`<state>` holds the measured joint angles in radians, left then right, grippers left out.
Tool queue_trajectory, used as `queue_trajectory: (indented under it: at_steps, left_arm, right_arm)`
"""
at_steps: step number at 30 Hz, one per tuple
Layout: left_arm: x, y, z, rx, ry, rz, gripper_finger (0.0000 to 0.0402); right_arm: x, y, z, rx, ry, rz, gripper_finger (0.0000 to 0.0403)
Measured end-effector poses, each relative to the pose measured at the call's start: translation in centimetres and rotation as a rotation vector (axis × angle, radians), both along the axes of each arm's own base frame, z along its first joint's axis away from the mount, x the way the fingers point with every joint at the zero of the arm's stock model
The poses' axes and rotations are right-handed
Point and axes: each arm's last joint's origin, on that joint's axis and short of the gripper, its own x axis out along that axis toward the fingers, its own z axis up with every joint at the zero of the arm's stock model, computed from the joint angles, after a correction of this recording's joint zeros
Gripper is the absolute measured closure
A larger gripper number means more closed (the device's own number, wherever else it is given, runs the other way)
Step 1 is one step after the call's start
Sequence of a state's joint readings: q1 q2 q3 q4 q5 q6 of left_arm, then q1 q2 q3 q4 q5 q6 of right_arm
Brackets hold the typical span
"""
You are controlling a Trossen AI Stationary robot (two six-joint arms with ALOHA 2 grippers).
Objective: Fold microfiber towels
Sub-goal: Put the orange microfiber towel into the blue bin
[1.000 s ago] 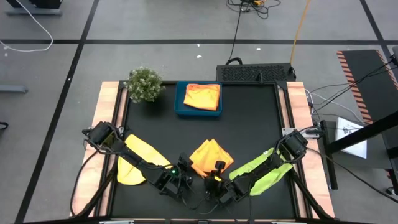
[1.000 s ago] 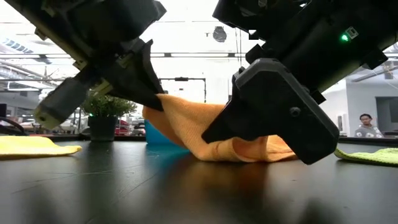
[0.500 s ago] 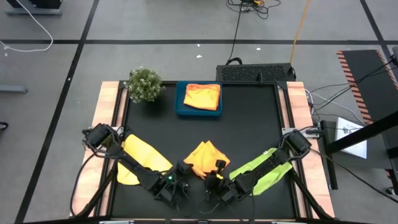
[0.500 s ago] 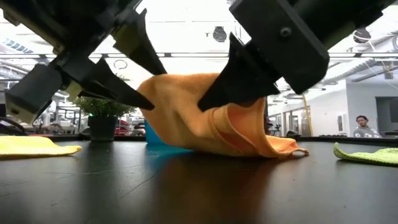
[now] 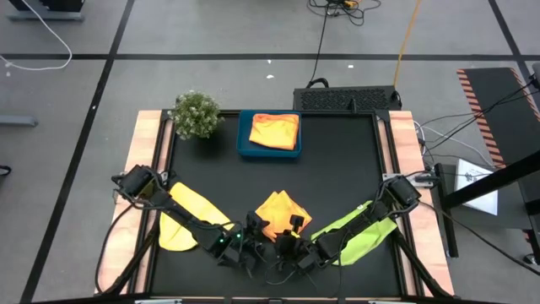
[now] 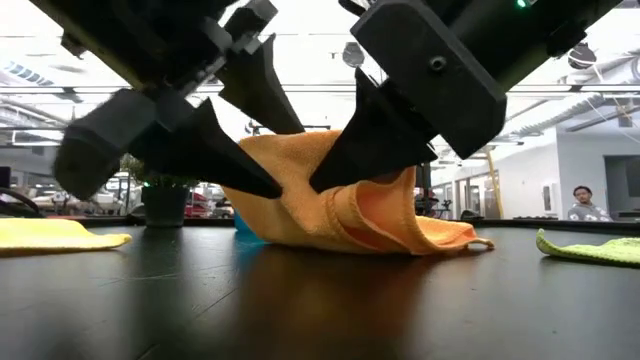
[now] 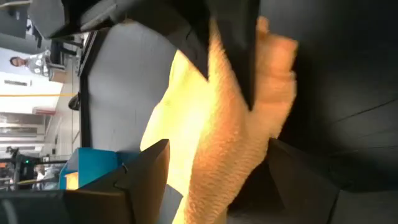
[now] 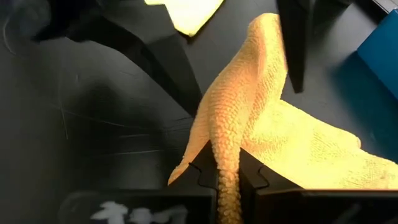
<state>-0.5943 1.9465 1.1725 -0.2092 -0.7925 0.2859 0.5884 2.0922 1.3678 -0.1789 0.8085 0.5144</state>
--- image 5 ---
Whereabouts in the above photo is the black computer case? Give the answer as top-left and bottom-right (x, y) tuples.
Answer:
(292, 84), (402, 113)

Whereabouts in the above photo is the black metal beam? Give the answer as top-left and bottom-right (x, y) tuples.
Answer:
(440, 149), (540, 210)

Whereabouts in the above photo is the yellow-orange microfiber towel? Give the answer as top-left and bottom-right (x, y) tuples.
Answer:
(255, 189), (313, 242)

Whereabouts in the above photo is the black power cable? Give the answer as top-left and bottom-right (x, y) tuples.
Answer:
(306, 8), (331, 89)

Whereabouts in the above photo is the black stand post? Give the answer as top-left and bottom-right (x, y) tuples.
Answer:
(434, 162), (460, 258)

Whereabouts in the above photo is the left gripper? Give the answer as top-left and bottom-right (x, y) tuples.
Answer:
(219, 209), (271, 271)

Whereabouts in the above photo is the green microfiber towel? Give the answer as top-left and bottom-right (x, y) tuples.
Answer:
(310, 200), (398, 267)

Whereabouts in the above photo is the grey floor bar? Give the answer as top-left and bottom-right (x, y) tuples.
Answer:
(0, 113), (40, 128)

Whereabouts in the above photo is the black frame strut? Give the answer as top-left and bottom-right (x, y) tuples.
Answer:
(390, 227), (452, 299)
(100, 198), (168, 296)

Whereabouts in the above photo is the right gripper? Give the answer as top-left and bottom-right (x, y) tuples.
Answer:
(273, 213), (317, 271)

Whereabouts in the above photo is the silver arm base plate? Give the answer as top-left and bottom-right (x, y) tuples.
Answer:
(381, 171), (435, 187)

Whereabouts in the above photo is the yellow microfiber towel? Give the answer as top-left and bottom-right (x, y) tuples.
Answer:
(159, 182), (235, 252)

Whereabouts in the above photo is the looping black arm cable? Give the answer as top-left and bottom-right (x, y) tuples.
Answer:
(94, 198), (144, 295)

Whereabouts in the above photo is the blue plastic bin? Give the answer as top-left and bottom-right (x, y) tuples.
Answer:
(236, 109), (303, 160)

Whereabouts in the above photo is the long black floor cable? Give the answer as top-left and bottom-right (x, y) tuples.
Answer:
(411, 198), (540, 278)

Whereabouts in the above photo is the black hazard-striped ramp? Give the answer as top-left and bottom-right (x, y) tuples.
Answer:
(456, 67), (540, 170)

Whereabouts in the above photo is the black table frame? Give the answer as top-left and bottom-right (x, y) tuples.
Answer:
(149, 108), (408, 299)

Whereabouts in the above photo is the tangled black cable bundle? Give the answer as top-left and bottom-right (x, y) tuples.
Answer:
(306, 0), (383, 27)

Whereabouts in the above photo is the pale wooden table board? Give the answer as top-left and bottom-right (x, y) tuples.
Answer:
(96, 110), (174, 295)
(377, 110), (456, 296)

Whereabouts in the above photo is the small potted green plant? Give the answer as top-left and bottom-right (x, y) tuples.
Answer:
(167, 90), (224, 143)

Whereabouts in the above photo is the white floor cable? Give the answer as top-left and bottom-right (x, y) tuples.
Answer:
(0, 0), (73, 72)

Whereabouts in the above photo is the yellow hanging cable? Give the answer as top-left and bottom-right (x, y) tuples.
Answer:
(392, 0), (423, 88)

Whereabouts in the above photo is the orange microfiber towel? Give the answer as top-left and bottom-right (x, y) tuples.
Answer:
(248, 112), (300, 151)

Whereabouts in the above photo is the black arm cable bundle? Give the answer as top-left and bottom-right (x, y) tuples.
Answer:
(415, 78), (540, 170)

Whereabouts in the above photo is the grey furniture base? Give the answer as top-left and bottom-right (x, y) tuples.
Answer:
(6, 0), (85, 22)

